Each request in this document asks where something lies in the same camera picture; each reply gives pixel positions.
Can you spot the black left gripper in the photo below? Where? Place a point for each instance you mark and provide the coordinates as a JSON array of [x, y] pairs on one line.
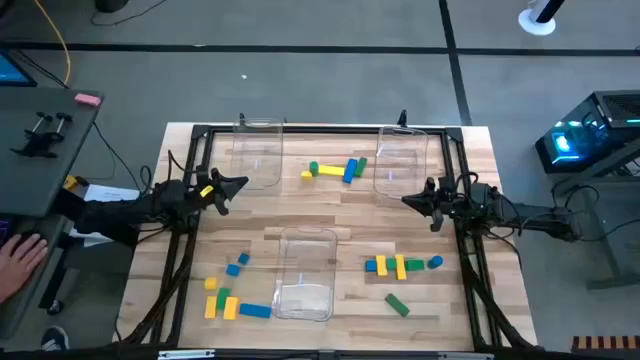
[[214, 182]]

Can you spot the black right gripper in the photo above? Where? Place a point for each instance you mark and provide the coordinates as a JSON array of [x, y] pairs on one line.
[[441, 202]]

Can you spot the blue cylinder block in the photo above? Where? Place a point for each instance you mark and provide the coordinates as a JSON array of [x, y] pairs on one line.
[[435, 261]]

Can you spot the small green block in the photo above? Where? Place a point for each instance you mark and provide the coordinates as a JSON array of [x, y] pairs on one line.
[[391, 263]]

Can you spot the green wedge block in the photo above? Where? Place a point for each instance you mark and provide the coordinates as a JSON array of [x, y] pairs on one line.
[[360, 167]]

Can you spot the small blue block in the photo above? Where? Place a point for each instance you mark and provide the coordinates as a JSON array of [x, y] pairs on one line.
[[232, 270], [370, 265], [243, 258]]

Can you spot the yellow rectangular block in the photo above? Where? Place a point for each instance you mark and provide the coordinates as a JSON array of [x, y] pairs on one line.
[[231, 308], [381, 265], [211, 307]]

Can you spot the small yellow block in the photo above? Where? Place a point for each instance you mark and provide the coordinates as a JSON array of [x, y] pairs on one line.
[[306, 174]]

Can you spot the green cylinder block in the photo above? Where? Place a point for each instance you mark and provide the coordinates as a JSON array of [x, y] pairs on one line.
[[313, 168]]

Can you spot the small yellow cube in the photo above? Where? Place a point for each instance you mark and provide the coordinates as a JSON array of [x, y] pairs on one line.
[[211, 283]]

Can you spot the long green block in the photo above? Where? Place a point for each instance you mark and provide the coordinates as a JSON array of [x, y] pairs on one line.
[[397, 305]]

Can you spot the clear plastic bin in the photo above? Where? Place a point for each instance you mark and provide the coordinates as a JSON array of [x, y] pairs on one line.
[[255, 150], [305, 270], [400, 150]]

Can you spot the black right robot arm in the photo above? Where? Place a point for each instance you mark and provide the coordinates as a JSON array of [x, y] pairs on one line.
[[525, 215]]

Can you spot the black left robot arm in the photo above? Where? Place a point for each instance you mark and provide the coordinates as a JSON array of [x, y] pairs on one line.
[[125, 212]]

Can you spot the yellow tape label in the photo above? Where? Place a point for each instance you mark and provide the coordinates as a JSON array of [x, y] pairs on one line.
[[206, 191]]

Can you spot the white paper sheet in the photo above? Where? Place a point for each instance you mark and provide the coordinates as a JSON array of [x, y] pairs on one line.
[[112, 194]]

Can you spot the yellow black small object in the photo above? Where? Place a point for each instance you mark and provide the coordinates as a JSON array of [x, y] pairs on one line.
[[70, 182]]

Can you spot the pink eraser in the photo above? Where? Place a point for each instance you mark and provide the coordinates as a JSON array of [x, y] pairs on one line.
[[87, 99]]

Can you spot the dark grey metal table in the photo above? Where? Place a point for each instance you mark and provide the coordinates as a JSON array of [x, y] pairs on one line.
[[595, 170]]

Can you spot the black computer tower with lights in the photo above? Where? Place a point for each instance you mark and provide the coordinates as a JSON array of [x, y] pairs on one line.
[[590, 130]]

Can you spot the dark grey side desk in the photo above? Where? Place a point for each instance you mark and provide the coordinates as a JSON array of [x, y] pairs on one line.
[[30, 175]]

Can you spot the black computer mouse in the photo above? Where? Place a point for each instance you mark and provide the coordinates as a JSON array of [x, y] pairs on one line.
[[25, 237]]

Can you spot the black chair caster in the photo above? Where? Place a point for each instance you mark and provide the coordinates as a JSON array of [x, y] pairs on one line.
[[55, 306]]

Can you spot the white base black pole stand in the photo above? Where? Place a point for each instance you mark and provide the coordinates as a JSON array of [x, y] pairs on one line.
[[537, 20]]

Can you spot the black round base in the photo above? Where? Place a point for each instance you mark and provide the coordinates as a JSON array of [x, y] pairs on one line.
[[111, 4]]

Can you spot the person's hand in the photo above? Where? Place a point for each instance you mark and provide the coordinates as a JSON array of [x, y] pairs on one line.
[[20, 265]]

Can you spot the orange black striped object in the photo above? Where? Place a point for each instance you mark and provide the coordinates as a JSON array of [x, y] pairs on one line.
[[605, 342]]

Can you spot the person's shoe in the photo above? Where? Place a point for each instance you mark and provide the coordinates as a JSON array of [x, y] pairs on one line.
[[55, 339]]

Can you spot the computer screen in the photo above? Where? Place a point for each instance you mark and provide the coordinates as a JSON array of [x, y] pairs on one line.
[[12, 70]]

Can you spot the black aluminium table frame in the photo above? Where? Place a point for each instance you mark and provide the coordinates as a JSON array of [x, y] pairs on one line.
[[325, 129]]

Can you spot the silver metal bracket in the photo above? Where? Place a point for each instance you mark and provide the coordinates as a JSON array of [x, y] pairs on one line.
[[465, 356], [186, 354]]

